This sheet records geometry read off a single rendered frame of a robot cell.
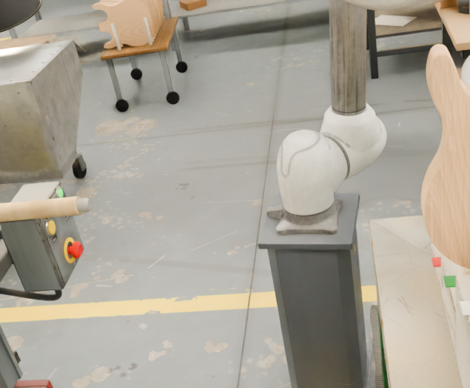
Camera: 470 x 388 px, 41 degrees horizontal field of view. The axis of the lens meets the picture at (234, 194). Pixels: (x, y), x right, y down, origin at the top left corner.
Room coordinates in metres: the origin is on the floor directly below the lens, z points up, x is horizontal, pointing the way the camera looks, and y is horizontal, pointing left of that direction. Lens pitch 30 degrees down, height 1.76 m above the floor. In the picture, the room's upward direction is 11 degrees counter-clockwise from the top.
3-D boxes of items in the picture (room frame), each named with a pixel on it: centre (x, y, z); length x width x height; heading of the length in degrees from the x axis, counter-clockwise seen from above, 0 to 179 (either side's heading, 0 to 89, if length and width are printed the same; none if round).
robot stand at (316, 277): (1.63, -0.21, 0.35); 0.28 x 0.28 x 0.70; 71
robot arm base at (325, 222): (1.63, -0.19, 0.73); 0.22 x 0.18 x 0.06; 71
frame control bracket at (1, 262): (1.21, 0.54, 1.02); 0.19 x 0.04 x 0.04; 168
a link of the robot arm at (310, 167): (1.63, -0.22, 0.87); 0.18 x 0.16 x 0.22; 124
